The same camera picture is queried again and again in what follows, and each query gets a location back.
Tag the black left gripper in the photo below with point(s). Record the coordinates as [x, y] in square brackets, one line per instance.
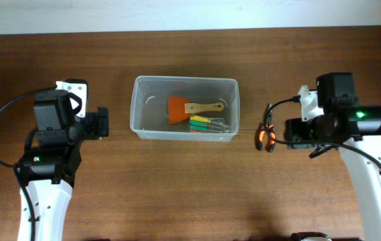
[102, 121]

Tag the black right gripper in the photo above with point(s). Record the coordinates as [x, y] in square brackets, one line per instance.
[292, 132]

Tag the orange black needle-nose pliers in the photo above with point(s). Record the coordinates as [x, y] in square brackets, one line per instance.
[265, 131]

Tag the orange scraper with wooden handle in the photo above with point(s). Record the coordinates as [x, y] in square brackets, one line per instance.
[180, 108]

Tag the clear screwdriver set case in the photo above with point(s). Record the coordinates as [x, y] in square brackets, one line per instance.
[224, 130]

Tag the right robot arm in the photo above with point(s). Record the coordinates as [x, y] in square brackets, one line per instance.
[332, 117]

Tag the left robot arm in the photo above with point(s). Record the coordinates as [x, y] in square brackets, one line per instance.
[47, 170]

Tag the clear plastic container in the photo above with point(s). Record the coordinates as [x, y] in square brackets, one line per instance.
[149, 111]

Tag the green screwdriver left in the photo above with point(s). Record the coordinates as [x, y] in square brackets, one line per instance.
[205, 129]

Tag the green screwdriver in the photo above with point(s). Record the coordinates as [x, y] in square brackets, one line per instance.
[205, 129]
[210, 125]

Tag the green screwdriver right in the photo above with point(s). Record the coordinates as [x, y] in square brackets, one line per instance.
[210, 125]

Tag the yellow screwdriver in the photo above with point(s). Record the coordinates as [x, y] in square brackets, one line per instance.
[203, 119]

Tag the dark object at bottom edge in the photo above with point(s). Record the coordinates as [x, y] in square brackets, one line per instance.
[309, 236]

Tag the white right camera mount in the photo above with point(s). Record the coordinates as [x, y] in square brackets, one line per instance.
[309, 104]

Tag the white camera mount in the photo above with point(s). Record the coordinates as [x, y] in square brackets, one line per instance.
[78, 90]
[309, 104]

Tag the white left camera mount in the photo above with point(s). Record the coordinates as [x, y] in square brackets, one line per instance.
[78, 90]

